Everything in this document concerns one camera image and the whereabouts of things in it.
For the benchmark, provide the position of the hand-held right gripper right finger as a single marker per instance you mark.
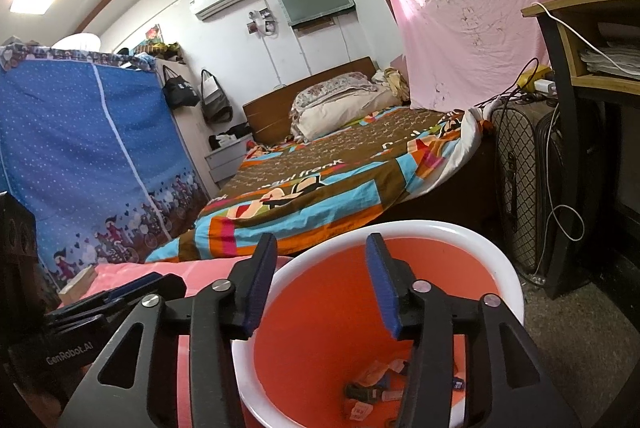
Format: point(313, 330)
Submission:
point(382, 293)

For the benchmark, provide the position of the beige cardboard box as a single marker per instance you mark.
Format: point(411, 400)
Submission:
point(77, 285)

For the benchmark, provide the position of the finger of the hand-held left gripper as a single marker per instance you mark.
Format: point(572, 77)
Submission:
point(135, 284)
point(80, 319)

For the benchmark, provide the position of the green snack wrapper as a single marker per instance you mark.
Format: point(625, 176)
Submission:
point(367, 393)

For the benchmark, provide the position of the pink floral hanging sheet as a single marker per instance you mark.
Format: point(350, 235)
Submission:
point(450, 8)

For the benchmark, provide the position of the white bedside cabinet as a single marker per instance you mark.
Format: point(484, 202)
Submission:
point(225, 161)

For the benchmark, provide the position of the colourful patterned bedsheet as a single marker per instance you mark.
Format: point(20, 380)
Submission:
point(325, 173)

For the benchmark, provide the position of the black hanging bag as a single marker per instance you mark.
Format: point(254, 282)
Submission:
point(179, 93)

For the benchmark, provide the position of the yellow crumpled cloth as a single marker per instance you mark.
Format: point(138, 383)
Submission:
point(392, 83)

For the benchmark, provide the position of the green cloth covered wall unit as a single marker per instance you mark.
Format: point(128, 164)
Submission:
point(315, 2)

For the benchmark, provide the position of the white lamp shade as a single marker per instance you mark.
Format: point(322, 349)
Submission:
point(77, 42)

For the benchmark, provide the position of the wooden desk shelf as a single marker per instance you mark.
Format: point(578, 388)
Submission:
point(575, 6)

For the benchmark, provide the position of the black and white clothes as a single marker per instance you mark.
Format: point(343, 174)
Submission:
point(230, 133)

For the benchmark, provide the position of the stack of papers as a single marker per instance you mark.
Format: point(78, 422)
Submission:
point(615, 56)

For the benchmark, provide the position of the white labelled packet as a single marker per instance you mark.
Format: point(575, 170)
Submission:
point(360, 410)

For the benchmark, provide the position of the blue dotted wardrobe cover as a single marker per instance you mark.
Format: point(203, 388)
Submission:
point(75, 148)

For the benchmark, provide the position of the grey hanging bag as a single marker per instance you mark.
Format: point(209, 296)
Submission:
point(216, 103)

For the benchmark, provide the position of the cream snack packet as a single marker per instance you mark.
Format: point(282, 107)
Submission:
point(385, 370)

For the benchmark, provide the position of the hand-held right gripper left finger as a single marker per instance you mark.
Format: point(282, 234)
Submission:
point(260, 288)

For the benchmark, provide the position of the floral pillow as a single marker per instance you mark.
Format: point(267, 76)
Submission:
point(335, 91)

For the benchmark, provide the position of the folded clothes pile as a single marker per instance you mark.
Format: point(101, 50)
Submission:
point(165, 51)

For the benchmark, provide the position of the wooden bed headboard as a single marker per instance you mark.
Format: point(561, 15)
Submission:
point(270, 118)

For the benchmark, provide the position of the orange plastic bucket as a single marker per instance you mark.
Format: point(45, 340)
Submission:
point(320, 333)

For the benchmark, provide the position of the beige pillows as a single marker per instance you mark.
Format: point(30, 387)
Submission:
point(345, 113)

